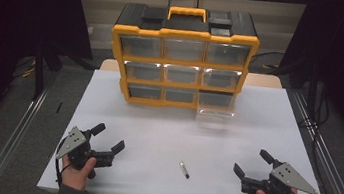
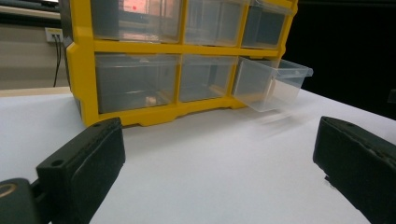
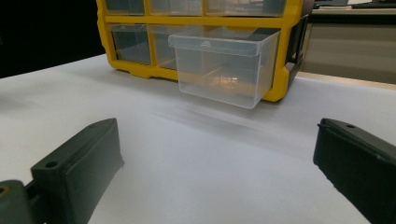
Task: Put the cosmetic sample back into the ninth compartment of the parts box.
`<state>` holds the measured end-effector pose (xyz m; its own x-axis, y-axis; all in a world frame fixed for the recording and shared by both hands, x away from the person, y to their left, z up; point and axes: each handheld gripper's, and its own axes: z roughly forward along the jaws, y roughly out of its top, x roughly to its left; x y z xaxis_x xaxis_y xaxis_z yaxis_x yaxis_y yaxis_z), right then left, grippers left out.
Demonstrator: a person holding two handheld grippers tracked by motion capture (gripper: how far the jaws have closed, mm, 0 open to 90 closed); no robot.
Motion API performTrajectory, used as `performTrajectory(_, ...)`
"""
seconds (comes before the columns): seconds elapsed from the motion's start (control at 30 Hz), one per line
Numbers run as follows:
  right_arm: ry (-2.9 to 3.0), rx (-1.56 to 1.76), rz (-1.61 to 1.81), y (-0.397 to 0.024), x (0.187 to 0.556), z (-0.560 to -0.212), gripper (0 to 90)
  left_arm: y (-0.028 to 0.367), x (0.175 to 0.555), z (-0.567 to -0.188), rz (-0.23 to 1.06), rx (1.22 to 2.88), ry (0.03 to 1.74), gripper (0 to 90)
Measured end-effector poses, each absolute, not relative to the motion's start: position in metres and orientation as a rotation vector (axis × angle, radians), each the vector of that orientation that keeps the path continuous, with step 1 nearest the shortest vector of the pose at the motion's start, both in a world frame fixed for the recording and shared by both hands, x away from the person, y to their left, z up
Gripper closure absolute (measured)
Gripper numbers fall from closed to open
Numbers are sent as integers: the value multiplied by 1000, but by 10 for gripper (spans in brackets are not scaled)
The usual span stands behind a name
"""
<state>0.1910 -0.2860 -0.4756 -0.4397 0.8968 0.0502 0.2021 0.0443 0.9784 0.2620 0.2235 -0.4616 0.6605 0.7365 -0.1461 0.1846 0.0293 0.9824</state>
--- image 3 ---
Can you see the black keyboard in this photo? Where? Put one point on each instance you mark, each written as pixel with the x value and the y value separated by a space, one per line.
pixel 373 5

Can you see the small clear plastic drawer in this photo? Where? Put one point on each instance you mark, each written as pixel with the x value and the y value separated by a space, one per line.
pixel 124 6
pixel 132 43
pixel 175 7

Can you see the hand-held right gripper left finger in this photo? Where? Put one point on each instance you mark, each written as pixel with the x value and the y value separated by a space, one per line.
pixel 77 174

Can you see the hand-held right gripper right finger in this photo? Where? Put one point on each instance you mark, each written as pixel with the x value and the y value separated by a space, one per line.
pixel 358 165

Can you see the beige desk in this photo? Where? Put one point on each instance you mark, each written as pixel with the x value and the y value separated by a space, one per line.
pixel 351 46

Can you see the yellow drawer cabinet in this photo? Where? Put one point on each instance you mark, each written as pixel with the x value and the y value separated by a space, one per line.
pixel 199 20

